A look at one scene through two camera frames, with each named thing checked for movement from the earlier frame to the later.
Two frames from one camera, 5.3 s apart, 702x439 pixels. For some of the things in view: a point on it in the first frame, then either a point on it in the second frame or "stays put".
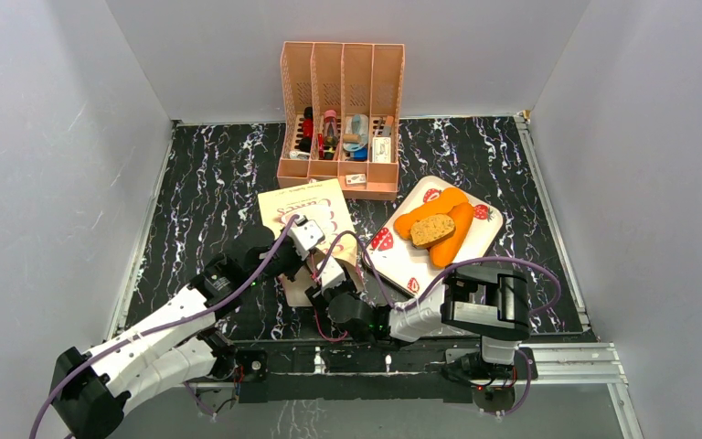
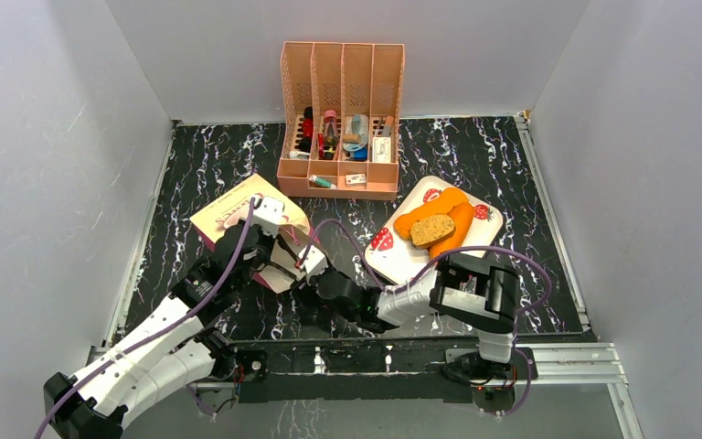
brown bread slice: x=429 y=230 stays put
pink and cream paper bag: x=337 y=265 to x=231 y=209
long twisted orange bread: x=442 y=206 stays put
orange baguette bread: x=446 y=253 stays put
